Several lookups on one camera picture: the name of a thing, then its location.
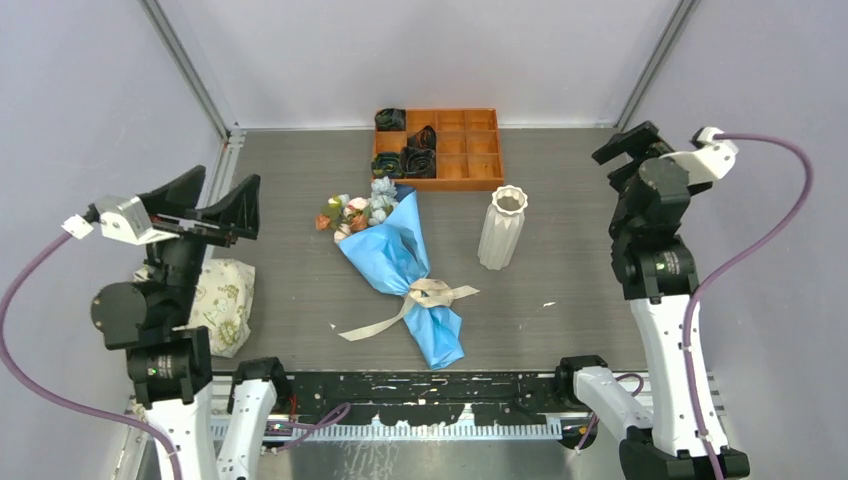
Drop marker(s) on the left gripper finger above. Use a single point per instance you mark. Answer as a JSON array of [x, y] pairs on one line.
[[236, 215], [176, 197]]

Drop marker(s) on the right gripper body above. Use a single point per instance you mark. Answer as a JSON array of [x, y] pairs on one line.
[[659, 146]]

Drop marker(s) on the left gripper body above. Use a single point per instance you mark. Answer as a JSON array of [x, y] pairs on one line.
[[197, 229]]

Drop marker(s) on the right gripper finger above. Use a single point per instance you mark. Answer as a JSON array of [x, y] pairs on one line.
[[634, 142], [619, 177]]

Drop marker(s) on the blue paper flower bouquet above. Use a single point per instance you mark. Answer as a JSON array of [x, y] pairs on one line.
[[381, 236]]

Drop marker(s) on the beige ribbon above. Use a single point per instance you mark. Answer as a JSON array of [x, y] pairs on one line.
[[426, 293]]

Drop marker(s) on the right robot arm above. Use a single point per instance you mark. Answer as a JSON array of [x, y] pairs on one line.
[[680, 436]]

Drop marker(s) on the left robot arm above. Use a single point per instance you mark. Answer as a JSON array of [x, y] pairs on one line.
[[168, 360]]

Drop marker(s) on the white ribbed vase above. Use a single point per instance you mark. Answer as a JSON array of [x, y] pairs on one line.
[[502, 227]]

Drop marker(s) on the floral patterned cloth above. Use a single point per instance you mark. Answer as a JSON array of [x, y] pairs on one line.
[[222, 302]]

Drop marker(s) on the orange compartment tray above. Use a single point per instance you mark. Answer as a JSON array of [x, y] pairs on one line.
[[469, 153]]

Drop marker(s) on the dark rolled fabric bottom-left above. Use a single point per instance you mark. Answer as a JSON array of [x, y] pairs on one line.
[[387, 165]]

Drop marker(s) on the dark rolled fabric top-left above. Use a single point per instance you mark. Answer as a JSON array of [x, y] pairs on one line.
[[390, 120]]

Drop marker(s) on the dark rolled fabric large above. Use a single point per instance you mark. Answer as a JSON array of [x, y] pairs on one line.
[[418, 162]]

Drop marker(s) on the dark rolled fabric middle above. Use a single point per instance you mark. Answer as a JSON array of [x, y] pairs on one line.
[[424, 139]]

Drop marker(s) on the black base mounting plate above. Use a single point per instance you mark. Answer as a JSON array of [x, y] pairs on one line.
[[494, 398]]

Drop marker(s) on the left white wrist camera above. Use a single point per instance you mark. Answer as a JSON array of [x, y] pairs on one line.
[[121, 219]]

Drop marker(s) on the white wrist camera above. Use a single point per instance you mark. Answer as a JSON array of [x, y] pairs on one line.
[[121, 219], [711, 160]]

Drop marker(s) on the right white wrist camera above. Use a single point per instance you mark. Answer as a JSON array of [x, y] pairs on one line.
[[711, 160]]

